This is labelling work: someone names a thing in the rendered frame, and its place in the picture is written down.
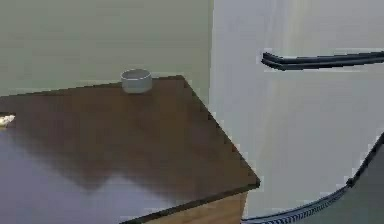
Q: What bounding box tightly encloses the brown wooden kitchen counter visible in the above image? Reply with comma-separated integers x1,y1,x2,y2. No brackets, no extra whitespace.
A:
0,74,262,224

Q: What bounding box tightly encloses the small grey round bowl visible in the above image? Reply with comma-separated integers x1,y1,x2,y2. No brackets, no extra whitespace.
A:
120,68,154,95

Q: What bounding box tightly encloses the small white yellowish object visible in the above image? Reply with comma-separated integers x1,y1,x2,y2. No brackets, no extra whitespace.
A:
0,114,17,128

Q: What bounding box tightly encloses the black fridge handle bar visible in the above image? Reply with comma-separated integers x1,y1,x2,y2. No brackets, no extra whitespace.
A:
260,49,384,72

